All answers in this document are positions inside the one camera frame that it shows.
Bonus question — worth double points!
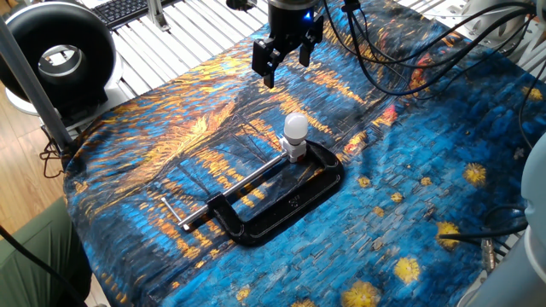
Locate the blue orange painted tablecloth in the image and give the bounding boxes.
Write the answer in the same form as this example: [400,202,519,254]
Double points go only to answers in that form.
[62,0,546,307]

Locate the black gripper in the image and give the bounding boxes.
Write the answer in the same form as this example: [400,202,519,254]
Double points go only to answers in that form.
[251,3,324,90]

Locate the black ring-shaped fan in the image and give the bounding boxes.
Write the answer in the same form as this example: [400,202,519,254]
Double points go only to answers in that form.
[0,1,125,129]

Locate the silver upright bracket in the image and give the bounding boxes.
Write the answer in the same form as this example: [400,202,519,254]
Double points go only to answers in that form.
[144,0,171,33]

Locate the silver round mounting base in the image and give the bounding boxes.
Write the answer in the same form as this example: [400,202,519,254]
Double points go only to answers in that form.
[462,0,537,43]

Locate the black C-clamp silver screw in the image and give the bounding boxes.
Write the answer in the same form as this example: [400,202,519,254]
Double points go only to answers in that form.
[160,138,346,247]

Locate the black keyboard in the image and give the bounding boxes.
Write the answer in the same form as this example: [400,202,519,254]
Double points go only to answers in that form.
[90,0,183,31]

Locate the tangled black cord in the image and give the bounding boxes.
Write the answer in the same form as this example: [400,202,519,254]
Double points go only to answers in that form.
[38,125,66,180]

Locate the green trousers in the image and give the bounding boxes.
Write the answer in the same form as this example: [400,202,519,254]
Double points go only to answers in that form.
[0,198,93,307]

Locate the black knob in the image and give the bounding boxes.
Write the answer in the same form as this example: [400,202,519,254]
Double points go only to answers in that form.
[224,0,258,12]

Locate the silver cable connector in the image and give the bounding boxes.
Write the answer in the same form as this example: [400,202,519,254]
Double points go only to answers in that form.
[480,237,497,274]

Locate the thick black cable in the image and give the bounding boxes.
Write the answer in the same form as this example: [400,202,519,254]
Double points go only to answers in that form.
[438,221,530,257]

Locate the aluminium frame post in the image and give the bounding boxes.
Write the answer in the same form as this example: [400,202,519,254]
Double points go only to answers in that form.
[0,16,74,154]

